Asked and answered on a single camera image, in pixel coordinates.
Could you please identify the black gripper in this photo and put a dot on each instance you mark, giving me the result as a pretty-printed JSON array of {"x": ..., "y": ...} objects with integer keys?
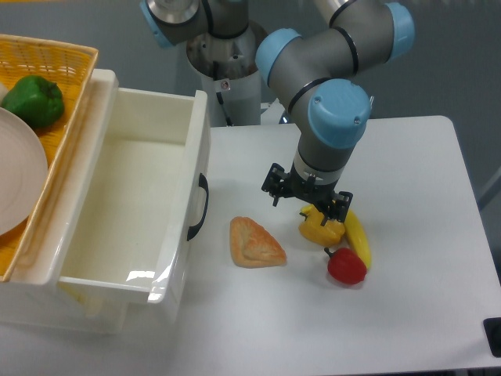
[{"x": 333, "y": 206}]

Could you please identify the yellow bell pepper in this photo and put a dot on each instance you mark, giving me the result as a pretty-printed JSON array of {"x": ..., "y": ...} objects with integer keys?
[{"x": 327, "y": 235}]

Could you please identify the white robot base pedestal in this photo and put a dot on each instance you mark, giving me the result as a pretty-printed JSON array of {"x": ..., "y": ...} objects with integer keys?
[{"x": 229, "y": 75}]

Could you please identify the beige round plate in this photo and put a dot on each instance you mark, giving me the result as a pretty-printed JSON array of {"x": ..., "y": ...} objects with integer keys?
[{"x": 24, "y": 170}]

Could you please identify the green bell pepper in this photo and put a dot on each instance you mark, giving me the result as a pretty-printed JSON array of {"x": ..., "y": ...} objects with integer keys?
[{"x": 35, "y": 100}]

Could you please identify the black object at table edge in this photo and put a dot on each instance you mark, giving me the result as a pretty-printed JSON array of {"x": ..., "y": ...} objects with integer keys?
[{"x": 492, "y": 327}]

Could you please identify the white drawer cabinet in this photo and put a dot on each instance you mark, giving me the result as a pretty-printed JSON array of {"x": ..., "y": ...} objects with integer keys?
[{"x": 34, "y": 294}]

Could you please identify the red bell pepper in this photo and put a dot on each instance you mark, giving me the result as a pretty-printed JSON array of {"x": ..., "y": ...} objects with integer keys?
[{"x": 345, "y": 266}]

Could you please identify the triangle bread pastry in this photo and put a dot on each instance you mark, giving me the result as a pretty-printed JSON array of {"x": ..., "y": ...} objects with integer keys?
[{"x": 252, "y": 246}]

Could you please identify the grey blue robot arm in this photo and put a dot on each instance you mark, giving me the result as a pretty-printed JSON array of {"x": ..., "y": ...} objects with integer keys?
[{"x": 311, "y": 78}]

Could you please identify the yellow banana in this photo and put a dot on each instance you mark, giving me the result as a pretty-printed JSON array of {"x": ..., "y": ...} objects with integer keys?
[{"x": 357, "y": 239}]

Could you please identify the white plastic drawer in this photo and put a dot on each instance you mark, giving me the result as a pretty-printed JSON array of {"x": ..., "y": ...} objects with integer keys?
[{"x": 130, "y": 239}]

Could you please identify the black drawer handle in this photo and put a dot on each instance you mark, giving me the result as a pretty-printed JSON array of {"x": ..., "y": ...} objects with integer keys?
[{"x": 201, "y": 207}]

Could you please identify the yellow woven basket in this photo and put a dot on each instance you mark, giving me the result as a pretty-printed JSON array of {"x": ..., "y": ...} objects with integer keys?
[{"x": 70, "y": 66}]

